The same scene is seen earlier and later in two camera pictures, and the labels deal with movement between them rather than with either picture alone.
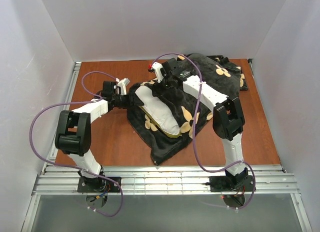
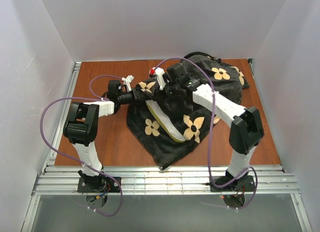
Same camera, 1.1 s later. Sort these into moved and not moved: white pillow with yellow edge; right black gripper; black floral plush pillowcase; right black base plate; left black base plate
Moved: black floral plush pillowcase; white pillow with yellow edge; right black gripper
Not moved: right black base plate; left black base plate
